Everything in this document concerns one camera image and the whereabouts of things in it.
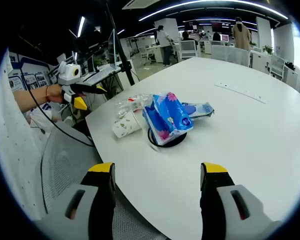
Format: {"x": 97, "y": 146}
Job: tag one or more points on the blue display board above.
{"x": 27, "y": 77}

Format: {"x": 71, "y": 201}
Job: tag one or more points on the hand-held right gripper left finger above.
{"x": 100, "y": 180}

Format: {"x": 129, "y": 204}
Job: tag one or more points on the person's left hand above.
{"x": 55, "y": 93}

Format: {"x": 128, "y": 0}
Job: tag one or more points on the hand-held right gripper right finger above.
{"x": 215, "y": 182}

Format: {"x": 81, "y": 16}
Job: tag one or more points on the ceiling air vent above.
{"x": 140, "y": 3}

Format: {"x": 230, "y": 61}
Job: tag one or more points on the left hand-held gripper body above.
{"x": 68, "y": 73}

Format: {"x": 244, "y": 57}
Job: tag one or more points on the clear plastic bottle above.
{"x": 135, "y": 102}

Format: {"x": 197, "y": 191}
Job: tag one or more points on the black tripod pole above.
{"x": 121, "y": 50}

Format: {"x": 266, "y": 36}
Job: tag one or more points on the ceiling light strip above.
{"x": 81, "y": 26}
{"x": 215, "y": 3}

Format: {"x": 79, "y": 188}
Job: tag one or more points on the black bag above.
{"x": 290, "y": 66}

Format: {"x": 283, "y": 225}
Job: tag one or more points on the red monitor screen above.
{"x": 220, "y": 26}

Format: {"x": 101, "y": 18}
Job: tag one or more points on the green potted plant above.
{"x": 268, "y": 49}
{"x": 98, "y": 62}

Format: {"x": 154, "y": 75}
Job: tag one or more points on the clear bag with blue print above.
{"x": 202, "y": 108}

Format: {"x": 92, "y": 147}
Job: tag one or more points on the white dotted shirt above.
{"x": 15, "y": 150}

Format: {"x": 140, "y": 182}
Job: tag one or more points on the white paper cup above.
{"x": 126, "y": 125}

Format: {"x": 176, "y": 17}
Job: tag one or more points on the white table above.
{"x": 215, "y": 150}

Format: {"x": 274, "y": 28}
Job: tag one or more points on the blue pink tissue pack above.
{"x": 165, "y": 117}

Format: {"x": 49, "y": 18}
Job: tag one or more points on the white mesh office chair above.
{"x": 277, "y": 66}
{"x": 189, "y": 50}

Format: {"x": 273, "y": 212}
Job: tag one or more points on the grey mesh chair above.
{"x": 65, "y": 162}

